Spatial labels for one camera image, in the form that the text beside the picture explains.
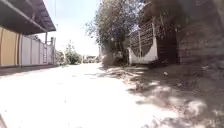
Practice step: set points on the dark overhanging roof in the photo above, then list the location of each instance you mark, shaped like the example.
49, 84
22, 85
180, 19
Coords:
23, 15

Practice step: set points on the dark brick wall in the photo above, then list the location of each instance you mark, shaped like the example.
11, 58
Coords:
196, 36

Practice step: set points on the pale concrete road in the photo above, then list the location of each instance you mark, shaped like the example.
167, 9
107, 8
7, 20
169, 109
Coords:
76, 96

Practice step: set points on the distant green bush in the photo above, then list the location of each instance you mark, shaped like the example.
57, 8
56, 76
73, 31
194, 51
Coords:
71, 55

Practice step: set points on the yellow and white wall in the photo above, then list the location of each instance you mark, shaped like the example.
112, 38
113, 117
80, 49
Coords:
30, 51

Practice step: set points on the white wall with lattice fence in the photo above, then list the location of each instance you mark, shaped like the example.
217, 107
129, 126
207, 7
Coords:
145, 46

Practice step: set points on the large leafy tree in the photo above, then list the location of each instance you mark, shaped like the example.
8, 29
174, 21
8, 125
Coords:
115, 26

